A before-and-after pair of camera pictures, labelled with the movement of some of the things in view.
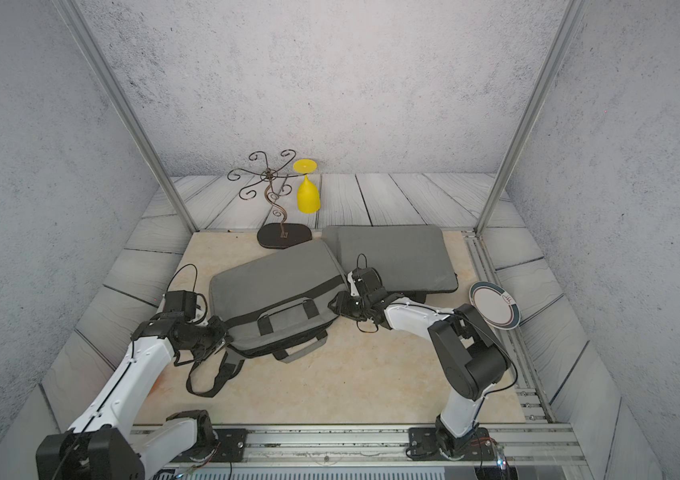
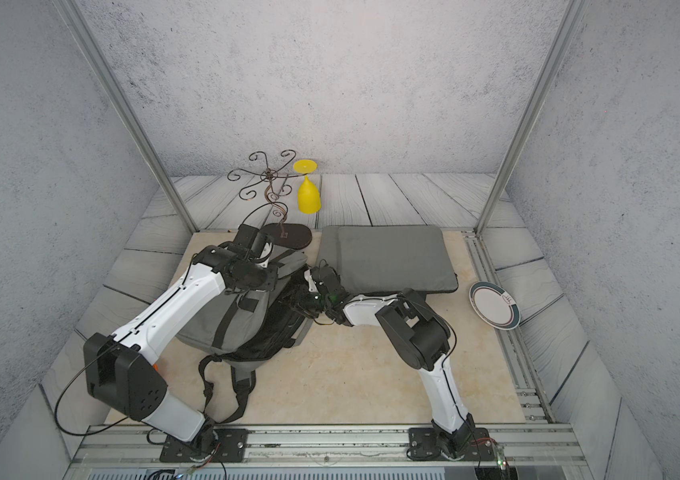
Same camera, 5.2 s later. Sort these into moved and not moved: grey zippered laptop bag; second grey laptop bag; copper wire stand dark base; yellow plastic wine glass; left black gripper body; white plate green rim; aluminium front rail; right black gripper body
Moved: grey zippered laptop bag; right black gripper body; left black gripper body
Not moved: second grey laptop bag; copper wire stand dark base; white plate green rim; yellow plastic wine glass; aluminium front rail
